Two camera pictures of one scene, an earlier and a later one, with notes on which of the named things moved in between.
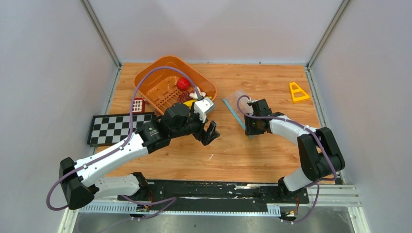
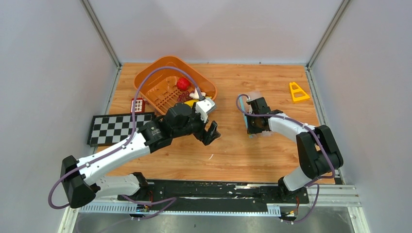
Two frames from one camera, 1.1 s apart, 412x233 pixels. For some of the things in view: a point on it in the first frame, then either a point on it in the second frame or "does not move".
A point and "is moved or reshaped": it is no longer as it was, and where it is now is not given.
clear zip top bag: [237, 101] is moved or reshaped
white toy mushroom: [194, 95] does not move
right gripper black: [249, 131] does not move
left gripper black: [211, 135] does not move
